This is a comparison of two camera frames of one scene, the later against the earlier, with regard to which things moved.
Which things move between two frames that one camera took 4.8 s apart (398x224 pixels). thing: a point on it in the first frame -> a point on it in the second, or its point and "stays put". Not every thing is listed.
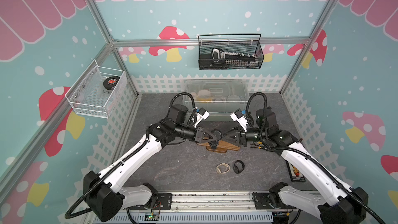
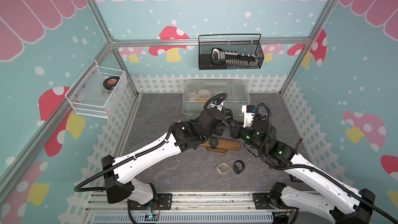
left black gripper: [199, 135] -> [223, 123]
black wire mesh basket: [230, 51] stays put
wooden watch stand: [223, 146] stays put
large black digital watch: [213, 144] stays put
